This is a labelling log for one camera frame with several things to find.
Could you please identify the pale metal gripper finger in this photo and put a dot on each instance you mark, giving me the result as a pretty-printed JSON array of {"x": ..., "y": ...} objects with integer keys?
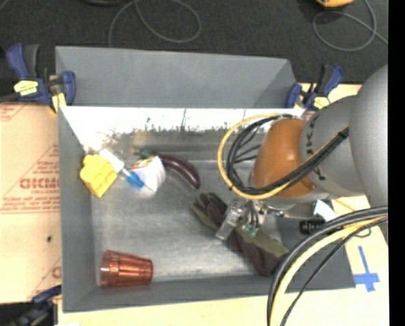
[
  {"x": 226, "y": 221},
  {"x": 233, "y": 223}
]

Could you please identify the grey metal bin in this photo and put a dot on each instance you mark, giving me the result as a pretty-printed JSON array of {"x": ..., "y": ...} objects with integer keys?
[{"x": 175, "y": 236}]

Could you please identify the purple toy eggplant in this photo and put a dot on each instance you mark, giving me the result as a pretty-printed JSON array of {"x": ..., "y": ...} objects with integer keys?
[{"x": 185, "y": 170}]

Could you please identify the white printed pouch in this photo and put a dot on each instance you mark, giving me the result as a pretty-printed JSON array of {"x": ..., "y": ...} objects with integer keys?
[{"x": 153, "y": 177}]

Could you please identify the red-brown ribbed cup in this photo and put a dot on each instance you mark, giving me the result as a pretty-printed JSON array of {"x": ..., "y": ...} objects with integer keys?
[{"x": 125, "y": 269}]

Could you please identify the white tube with blue cap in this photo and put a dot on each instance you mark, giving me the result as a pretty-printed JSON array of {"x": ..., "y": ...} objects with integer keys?
[{"x": 112, "y": 160}]

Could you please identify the yellow toy block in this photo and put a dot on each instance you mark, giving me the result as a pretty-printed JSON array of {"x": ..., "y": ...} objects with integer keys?
[{"x": 97, "y": 175}]

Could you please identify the brown cardboard board red print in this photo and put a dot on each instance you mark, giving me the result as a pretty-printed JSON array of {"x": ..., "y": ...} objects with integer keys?
[{"x": 22, "y": 216}]

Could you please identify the black cylinder on white bracket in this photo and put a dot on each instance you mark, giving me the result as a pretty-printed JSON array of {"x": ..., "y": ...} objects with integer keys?
[{"x": 310, "y": 226}]

